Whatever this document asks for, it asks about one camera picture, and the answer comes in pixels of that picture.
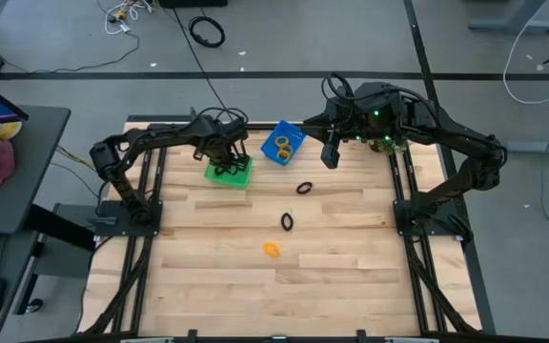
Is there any black aluminium table frame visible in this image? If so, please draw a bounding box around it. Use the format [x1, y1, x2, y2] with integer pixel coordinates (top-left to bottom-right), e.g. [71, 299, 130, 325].
[81, 113, 483, 343]

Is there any dark grey computer desk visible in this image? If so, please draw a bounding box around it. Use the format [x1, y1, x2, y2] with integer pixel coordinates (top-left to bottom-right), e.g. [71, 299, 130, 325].
[0, 105, 97, 343]

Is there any black right arm cable loop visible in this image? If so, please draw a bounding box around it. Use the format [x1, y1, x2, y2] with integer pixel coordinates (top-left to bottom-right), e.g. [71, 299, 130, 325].
[320, 71, 355, 104]

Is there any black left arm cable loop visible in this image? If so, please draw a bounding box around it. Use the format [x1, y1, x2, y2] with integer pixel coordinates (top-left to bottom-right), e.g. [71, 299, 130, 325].
[196, 107, 250, 127]

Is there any coiled black cable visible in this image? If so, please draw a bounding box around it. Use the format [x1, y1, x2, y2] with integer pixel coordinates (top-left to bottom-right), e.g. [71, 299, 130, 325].
[188, 15, 227, 49]

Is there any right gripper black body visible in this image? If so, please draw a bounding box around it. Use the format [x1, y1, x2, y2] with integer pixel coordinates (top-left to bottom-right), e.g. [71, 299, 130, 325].
[302, 94, 369, 143]

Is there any grey desk foot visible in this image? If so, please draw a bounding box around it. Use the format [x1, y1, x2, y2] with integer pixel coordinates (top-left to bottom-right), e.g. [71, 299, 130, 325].
[507, 128, 549, 155]

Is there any white cable bundle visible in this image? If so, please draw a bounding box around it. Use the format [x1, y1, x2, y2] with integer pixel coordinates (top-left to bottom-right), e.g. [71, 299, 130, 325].
[104, 0, 154, 36]

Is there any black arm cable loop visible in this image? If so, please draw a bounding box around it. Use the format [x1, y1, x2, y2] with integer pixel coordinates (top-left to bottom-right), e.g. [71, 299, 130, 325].
[320, 71, 355, 104]
[196, 107, 250, 127]

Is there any blue plastic basket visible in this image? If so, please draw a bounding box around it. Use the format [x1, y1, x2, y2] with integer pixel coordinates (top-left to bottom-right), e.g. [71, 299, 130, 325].
[259, 119, 307, 167]

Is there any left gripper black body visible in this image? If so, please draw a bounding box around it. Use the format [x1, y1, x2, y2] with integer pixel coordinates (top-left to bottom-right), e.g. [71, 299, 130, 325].
[192, 117, 251, 164]

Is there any black equipment box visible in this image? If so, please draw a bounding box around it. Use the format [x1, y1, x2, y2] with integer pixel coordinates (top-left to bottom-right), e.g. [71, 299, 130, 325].
[158, 0, 229, 9]

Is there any green potted artificial plant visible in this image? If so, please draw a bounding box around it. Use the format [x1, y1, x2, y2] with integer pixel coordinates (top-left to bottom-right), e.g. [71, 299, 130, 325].
[368, 135, 412, 156]

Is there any green plastic basket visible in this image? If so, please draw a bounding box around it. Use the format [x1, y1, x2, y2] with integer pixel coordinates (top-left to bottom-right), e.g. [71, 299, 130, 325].
[203, 155, 254, 189]

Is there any white floor cable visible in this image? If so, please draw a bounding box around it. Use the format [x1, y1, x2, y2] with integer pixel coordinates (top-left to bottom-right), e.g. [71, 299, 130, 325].
[502, 18, 549, 106]

